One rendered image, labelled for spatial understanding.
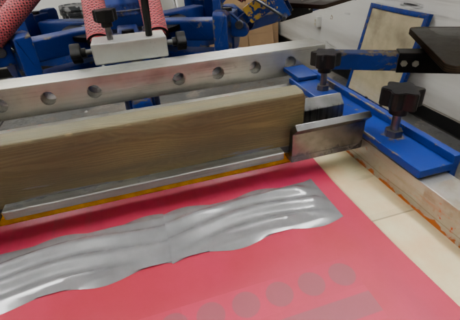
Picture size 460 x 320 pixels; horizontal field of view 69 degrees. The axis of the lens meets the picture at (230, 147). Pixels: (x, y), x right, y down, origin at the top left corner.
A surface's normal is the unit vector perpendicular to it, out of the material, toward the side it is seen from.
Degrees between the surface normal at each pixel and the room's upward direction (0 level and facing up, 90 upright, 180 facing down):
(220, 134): 90
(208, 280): 0
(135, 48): 90
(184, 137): 90
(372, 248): 0
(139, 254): 33
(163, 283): 0
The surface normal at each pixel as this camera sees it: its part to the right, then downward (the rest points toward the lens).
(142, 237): 0.04, -0.46
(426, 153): -0.05, -0.85
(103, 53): 0.29, 0.48
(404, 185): -0.96, 0.19
